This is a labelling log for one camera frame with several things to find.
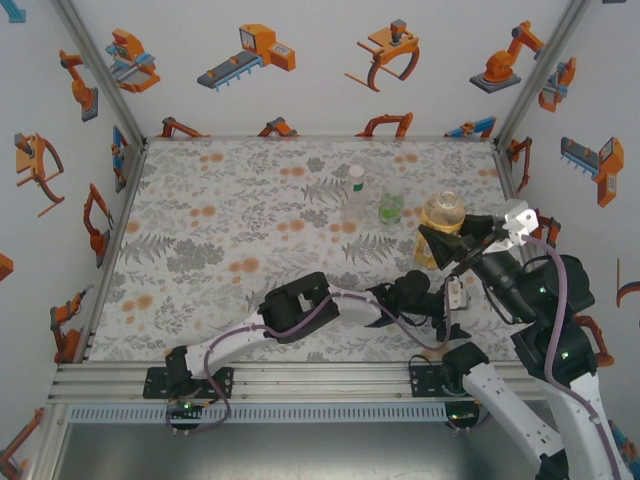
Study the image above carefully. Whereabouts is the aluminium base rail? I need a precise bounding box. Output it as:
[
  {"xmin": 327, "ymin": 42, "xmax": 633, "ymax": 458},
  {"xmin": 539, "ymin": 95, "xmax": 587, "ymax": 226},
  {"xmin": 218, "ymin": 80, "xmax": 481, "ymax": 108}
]
[{"xmin": 47, "ymin": 360, "xmax": 549, "ymax": 406}]

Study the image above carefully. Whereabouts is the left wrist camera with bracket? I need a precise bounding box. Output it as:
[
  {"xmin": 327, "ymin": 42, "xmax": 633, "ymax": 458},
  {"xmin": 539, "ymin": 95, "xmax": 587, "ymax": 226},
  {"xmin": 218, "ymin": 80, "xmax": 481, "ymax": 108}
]
[{"xmin": 446, "ymin": 278, "xmax": 472, "ymax": 312}]

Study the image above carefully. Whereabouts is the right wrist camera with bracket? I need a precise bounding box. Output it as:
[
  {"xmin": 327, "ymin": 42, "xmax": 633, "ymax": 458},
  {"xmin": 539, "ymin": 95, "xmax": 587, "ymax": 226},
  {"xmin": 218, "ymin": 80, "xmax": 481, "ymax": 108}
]
[{"xmin": 491, "ymin": 198, "xmax": 542, "ymax": 255}]

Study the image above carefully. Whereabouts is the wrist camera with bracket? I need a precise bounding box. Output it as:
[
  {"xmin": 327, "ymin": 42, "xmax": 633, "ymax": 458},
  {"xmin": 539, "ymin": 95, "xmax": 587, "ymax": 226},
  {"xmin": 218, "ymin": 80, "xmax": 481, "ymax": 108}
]
[
  {"xmin": 446, "ymin": 278, "xmax": 472, "ymax": 312},
  {"xmin": 491, "ymin": 198, "xmax": 542, "ymax": 255}
]

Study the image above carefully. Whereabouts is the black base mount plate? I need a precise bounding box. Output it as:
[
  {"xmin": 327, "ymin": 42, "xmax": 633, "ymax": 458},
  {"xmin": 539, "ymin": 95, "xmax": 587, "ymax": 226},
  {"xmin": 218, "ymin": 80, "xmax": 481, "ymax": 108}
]
[
  {"xmin": 408, "ymin": 360, "xmax": 479, "ymax": 400},
  {"xmin": 143, "ymin": 366, "xmax": 236, "ymax": 400}
]

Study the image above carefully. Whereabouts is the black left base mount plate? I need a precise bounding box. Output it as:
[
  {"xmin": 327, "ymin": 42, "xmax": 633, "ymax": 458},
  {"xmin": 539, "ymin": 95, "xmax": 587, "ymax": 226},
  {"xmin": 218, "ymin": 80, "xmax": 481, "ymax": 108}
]
[{"xmin": 143, "ymin": 366, "xmax": 236, "ymax": 400}]

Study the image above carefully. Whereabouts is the aluminium frame post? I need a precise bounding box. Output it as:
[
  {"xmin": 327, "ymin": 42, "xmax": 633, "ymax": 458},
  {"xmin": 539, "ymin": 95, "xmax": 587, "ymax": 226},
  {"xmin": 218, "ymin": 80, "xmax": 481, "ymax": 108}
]
[
  {"xmin": 492, "ymin": 0, "xmax": 595, "ymax": 150},
  {"xmin": 49, "ymin": 0, "xmax": 150, "ymax": 151},
  {"xmin": 28, "ymin": 402, "xmax": 69, "ymax": 480}
]

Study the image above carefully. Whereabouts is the slotted grey cable duct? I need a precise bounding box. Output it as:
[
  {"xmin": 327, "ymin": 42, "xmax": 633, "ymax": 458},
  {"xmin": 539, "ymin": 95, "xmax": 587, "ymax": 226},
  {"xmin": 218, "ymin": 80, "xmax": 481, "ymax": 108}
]
[{"xmin": 67, "ymin": 403, "xmax": 451, "ymax": 425}]

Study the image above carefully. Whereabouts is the small left controller board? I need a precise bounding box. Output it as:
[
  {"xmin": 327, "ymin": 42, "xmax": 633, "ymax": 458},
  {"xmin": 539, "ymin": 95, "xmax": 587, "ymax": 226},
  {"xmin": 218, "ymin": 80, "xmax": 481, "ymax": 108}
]
[{"xmin": 164, "ymin": 398, "xmax": 207, "ymax": 416}]

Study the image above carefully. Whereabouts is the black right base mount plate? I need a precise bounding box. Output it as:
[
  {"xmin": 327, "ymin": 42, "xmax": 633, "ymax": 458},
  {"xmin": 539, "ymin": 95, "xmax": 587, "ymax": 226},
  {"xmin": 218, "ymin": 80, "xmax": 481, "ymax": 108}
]
[{"xmin": 408, "ymin": 360, "xmax": 479, "ymax": 400}]

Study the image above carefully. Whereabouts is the floral patterned table cover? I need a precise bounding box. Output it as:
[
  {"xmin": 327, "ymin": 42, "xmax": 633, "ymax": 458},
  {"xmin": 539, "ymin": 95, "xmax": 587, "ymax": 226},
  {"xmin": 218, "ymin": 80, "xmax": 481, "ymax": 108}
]
[{"xmin": 87, "ymin": 138, "xmax": 531, "ymax": 364}]

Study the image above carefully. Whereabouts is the yellow label tea bottle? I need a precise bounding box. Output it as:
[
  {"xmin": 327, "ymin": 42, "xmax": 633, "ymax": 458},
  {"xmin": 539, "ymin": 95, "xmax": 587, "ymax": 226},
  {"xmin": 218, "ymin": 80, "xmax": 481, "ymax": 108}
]
[{"xmin": 411, "ymin": 191, "xmax": 468, "ymax": 272}]

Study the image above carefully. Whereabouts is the aluminium side rail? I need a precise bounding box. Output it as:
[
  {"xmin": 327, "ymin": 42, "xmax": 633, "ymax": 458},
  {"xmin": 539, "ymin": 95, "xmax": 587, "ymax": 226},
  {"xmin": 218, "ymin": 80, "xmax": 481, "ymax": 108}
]
[
  {"xmin": 79, "ymin": 139, "xmax": 150, "ymax": 364},
  {"xmin": 492, "ymin": 142, "xmax": 522, "ymax": 207}
]

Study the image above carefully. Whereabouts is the slim clear plastic bottle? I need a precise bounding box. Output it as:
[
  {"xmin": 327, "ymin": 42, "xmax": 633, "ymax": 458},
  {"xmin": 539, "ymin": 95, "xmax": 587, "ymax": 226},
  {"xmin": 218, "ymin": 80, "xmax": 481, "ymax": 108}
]
[{"xmin": 340, "ymin": 164, "xmax": 370, "ymax": 225}]

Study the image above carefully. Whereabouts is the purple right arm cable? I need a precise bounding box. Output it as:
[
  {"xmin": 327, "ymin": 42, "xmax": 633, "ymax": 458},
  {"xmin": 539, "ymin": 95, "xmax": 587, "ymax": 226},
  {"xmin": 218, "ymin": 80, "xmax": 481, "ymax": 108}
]
[{"xmin": 447, "ymin": 234, "xmax": 624, "ymax": 480}]

